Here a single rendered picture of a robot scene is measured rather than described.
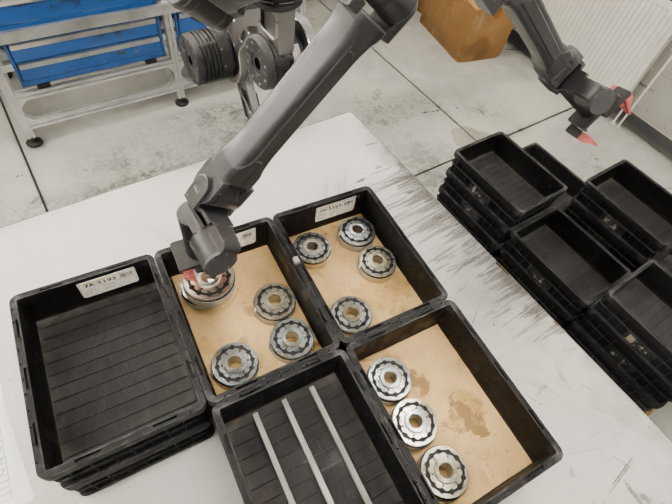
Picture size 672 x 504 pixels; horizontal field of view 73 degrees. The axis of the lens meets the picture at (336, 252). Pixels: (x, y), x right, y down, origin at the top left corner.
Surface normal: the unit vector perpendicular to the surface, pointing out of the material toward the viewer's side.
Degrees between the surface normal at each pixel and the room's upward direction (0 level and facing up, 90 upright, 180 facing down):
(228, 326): 0
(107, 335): 0
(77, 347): 0
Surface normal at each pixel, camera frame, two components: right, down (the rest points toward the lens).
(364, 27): 0.49, 0.78
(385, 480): 0.12, -0.58
